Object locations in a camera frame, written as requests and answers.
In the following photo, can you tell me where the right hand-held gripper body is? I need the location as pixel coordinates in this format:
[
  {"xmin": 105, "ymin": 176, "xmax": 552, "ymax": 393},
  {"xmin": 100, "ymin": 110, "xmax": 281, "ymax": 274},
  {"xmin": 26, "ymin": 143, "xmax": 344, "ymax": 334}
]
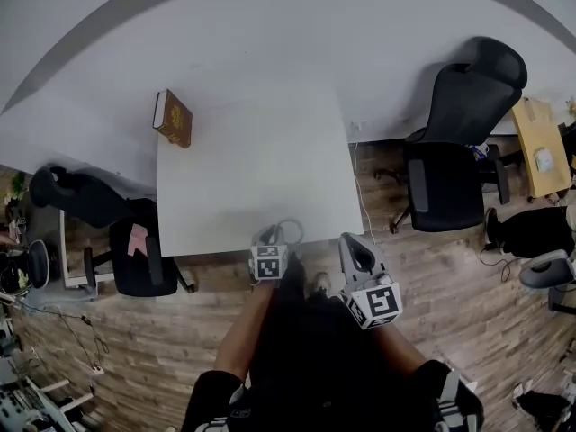
[{"xmin": 337, "ymin": 266, "xmax": 403, "ymax": 331}]

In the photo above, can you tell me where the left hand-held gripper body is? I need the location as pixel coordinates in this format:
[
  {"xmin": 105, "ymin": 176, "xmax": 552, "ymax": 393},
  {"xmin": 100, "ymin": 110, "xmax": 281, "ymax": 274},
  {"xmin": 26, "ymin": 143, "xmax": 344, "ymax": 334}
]
[{"xmin": 248, "ymin": 238, "xmax": 290, "ymax": 284}]

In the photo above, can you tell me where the clear roll of tape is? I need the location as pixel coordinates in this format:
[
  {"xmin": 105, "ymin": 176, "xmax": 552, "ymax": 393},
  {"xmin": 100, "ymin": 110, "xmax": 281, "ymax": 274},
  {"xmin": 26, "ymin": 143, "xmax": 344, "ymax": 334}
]
[{"xmin": 274, "ymin": 218, "xmax": 304, "ymax": 245}]

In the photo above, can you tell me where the person's right forearm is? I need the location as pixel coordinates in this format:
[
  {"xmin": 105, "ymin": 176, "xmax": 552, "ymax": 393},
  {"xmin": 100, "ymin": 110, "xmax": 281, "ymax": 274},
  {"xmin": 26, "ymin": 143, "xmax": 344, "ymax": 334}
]
[{"xmin": 369, "ymin": 320, "xmax": 429, "ymax": 374}]

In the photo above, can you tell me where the person's left forearm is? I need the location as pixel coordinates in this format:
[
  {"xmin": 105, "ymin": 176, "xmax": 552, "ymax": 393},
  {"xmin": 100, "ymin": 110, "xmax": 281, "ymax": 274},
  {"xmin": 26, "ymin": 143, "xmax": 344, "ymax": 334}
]
[{"xmin": 212, "ymin": 280, "xmax": 276, "ymax": 378}]

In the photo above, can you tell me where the person's shoe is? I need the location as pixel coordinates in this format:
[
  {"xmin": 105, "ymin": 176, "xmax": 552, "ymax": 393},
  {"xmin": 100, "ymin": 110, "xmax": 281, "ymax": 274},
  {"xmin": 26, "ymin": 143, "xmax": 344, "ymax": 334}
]
[{"xmin": 307, "ymin": 271, "xmax": 332, "ymax": 297}]

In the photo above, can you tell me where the person's black clothing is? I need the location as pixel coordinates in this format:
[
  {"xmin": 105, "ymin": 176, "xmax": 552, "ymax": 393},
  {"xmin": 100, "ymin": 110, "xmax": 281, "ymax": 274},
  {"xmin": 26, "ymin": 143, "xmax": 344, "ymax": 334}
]
[{"xmin": 179, "ymin": 250, "xmax": 485, "ymax": 432}]

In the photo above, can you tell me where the pink cloth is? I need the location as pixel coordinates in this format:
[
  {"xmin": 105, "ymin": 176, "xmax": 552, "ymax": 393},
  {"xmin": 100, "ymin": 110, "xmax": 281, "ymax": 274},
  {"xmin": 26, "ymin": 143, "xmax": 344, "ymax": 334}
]
[{"xmin": 127, "ymin": 223, "xmax": 152, "ymax": 258}]

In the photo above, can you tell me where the black high-back office chair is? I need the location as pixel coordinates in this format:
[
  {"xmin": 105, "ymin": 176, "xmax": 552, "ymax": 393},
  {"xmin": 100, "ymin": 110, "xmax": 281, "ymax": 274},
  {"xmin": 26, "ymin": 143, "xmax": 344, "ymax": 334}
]
[{"xmin": 374, "ymin": 36, "xmax": 528, "ymax": 236}]

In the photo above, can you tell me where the brown hardcover book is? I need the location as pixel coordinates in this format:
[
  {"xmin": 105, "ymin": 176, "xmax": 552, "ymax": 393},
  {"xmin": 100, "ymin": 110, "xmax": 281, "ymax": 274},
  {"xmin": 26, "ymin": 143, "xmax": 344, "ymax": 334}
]
[{"xmin": 152, "ymin": 88, "xmax": 194, "ymax": 149}]

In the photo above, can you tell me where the black office chair with armrests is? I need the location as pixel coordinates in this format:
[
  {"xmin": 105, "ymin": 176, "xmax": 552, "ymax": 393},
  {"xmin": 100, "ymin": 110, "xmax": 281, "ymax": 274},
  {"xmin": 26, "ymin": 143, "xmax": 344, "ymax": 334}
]
[{"xmin": 29, "ymin": 163, "xmax": 199, "ymax": 298}]

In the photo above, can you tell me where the grey chair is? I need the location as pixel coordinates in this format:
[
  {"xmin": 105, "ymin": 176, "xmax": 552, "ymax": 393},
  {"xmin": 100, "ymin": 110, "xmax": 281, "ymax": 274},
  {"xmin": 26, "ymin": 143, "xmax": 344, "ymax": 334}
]
[{"xmin": 518, "ymin": 248, "xmax": 576, "ymax": 314}]

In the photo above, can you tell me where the small pale packet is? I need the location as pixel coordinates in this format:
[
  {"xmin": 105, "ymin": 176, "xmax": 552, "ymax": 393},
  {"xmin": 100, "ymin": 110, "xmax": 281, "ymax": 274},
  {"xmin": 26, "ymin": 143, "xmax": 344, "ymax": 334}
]
[{"xmin": 533, "ymin": 147, "xmax": 554, "ymax": 173}]

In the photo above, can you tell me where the black bag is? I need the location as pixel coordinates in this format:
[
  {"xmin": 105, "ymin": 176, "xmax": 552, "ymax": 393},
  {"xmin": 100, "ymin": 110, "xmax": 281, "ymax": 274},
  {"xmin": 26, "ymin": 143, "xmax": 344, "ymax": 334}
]
[{"xmin": 511, "ymin": 381, "xmax": 573, "ymax": 432}]

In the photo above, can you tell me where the green plant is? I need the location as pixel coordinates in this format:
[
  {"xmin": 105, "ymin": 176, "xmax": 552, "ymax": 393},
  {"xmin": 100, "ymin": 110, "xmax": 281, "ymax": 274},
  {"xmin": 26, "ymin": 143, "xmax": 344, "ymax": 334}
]
[{"xmin": 5, "ymin": 170, "xmax": 29, "ymax": 208}]

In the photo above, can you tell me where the white cable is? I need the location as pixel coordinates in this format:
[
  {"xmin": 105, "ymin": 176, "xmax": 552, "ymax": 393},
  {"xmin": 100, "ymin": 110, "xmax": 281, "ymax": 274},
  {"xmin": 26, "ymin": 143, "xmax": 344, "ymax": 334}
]
[{"xmin": 347, "ymin": 140, "xmax": 378, "ymax": 245}]

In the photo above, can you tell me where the grey shoulder strap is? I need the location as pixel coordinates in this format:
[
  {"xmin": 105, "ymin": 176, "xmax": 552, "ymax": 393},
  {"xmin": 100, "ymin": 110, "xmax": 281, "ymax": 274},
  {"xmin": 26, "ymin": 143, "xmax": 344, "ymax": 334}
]
[
  {"xmin": 193, "ymin": 383, "xmax": 253, "ymax": 432},
  {"xmin": 434, "ymin": 368, "xmax": 472, "ymax": 432}
]

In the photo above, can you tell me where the white metal frame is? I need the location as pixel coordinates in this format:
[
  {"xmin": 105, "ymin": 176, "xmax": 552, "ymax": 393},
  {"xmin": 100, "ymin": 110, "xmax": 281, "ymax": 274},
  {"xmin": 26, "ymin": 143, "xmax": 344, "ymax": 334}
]
[{"xmin": 58, "ymin": 208, "xmax": 114, "ymax": 291}]

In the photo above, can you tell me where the black floor cable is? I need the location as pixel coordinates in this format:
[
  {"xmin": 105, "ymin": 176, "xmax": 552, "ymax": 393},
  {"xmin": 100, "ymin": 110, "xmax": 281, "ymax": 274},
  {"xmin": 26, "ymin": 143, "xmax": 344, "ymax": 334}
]
[{"xmin": 17, "ymin": 301, "xmax": 110, "ymax": 373}]

